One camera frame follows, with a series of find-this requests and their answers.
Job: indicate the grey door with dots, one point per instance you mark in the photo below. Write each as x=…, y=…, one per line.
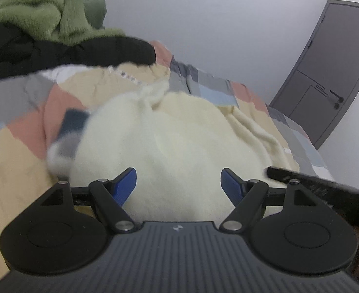
x=329, y=61

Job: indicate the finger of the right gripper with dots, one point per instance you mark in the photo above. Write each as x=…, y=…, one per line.
x=312, y=183

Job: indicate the black puffer jacket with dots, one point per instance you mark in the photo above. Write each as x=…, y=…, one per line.
x=20, y=54

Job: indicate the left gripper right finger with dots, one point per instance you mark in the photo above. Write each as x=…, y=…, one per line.
x=247, y=198

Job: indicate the black door handle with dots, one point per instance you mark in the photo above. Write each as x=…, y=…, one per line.
x=339, y=99

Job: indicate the green fleece jacket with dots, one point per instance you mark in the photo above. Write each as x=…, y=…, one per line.
x=66, y=21

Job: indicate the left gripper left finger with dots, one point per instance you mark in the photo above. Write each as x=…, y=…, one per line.
x=108, y=198

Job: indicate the cream striped fleece sweater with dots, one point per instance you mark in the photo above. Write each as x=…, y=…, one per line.
x=177, y=143

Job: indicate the patchwork bed quilt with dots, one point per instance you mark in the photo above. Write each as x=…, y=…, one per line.
x=32, y=108

